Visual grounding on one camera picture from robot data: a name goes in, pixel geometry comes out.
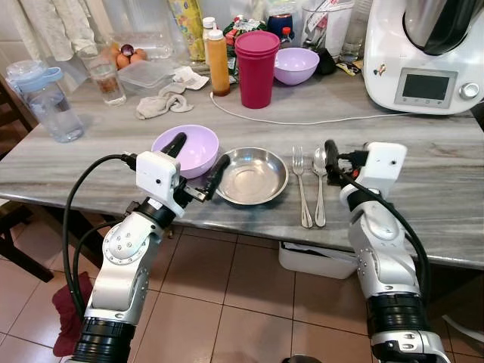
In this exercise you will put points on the white crumpled cloth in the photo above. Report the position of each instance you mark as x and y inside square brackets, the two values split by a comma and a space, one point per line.
[193, 77]

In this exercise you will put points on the clear jug with blue lid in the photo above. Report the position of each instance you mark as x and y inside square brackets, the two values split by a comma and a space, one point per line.
[53, 106]

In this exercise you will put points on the stainless steel bowl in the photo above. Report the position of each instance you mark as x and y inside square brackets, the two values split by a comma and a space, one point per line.
[253, 178]

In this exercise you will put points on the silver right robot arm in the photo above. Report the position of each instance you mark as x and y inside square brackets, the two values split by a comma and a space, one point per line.
[382, 257]

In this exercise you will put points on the red cloth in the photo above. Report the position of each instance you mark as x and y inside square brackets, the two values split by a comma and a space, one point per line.
[72, 318]

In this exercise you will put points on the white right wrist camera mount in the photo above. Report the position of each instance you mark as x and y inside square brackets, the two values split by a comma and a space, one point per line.
[384, 166]

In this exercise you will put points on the white capped bottle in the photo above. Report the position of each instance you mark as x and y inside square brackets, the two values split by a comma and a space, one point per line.
[208, 34]

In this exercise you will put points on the small lilac plastic bowl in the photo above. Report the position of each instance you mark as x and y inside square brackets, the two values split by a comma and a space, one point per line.
[296, 66]

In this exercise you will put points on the clear drinking glass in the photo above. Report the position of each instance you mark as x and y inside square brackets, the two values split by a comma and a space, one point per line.
[106, 79]

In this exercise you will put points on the dark bottle with red cap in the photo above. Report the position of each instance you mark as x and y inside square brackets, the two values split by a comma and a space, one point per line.
[286, 35]

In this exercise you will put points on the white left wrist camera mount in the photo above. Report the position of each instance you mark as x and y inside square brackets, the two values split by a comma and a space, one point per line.
[157, 172]

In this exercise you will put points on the grey crumpled cloth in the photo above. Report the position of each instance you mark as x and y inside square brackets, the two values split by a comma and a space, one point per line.
[162, 103]

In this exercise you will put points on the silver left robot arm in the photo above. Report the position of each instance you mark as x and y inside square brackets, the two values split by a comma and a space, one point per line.
[125, 265]

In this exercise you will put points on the orange sauce squeeze bottle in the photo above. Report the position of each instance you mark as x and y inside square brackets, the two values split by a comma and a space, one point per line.
[218, 68]

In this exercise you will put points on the hanging beige towel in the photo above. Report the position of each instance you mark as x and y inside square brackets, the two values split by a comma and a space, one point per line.
[57, 26]

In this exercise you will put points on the magenta plastic cup stack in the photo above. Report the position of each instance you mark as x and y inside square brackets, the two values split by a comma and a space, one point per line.
[257, 72]

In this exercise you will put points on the white plastic bin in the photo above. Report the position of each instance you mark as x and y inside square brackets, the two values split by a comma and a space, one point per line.
[318, 261]

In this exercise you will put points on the silver spoon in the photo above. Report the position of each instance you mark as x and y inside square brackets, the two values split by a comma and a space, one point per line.
[320, 160]

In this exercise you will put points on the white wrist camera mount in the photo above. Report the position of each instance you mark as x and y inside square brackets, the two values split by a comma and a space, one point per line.
[384, 166]
[157, 172]

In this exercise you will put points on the glass dish with eggs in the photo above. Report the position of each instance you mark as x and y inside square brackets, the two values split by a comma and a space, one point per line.
[132, 54]

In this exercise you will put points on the silver fork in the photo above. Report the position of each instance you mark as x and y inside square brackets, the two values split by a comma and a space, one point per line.
[300, 189]

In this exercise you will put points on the white kitchen cooking machine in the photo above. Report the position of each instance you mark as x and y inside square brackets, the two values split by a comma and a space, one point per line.
[393, 45]

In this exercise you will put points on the clear tall storage container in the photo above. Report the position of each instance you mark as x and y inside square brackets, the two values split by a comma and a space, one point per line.
[325, 26]

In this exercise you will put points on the large lilac plastic bowl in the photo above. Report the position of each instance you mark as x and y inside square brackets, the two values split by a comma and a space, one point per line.
[198, 151]

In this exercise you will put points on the yellow food packet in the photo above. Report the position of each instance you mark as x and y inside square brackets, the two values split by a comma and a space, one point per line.
[187, 19]

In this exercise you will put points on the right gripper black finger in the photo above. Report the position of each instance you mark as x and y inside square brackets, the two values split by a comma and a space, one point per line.
[333, 159]

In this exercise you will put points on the dark wooden chair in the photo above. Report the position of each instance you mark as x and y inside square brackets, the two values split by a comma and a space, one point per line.
[15, 227]

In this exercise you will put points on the clear plastic food container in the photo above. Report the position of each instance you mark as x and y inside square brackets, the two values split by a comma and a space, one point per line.
[147, 76]

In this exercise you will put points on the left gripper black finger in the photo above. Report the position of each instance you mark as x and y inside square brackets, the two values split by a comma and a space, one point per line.
[217, 175]
[175, 145]

